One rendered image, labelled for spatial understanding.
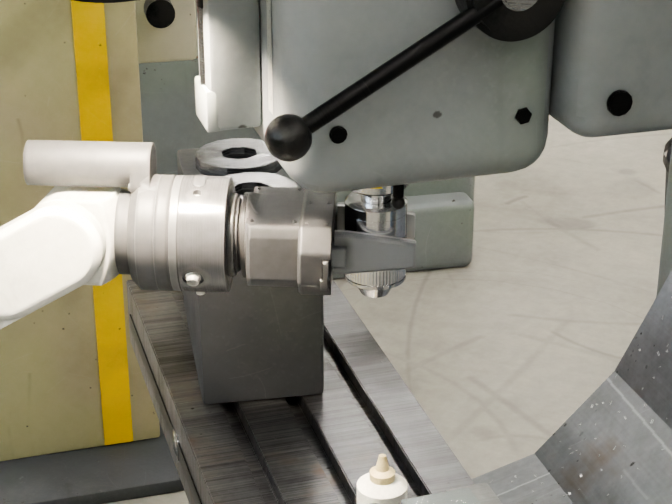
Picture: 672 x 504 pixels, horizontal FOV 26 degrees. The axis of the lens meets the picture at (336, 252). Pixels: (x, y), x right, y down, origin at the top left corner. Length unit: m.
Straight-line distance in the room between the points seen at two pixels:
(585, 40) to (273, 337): 0.54
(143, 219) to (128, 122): 1.79
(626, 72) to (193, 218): 0.33
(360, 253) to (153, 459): 2.06
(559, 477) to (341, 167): 0.55
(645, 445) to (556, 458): 0.10
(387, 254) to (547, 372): 2.44
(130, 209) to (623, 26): 0.38
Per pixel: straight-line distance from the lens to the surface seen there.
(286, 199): 1.10
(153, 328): 1.58
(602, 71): 0.98
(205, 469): 1.33
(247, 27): 1.00
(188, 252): 1.07
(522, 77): 0.98
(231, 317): 1.39
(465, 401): 3.35
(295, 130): 0.90
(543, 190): 4.55
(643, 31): 0.99
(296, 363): 1.42
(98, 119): 2.84
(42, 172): 1.10
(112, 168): 1.09
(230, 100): 1.01
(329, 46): 0.93
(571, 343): 3.63
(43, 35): 2.79
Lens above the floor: 1.68
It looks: 24 degrees down
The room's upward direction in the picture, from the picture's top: straight up
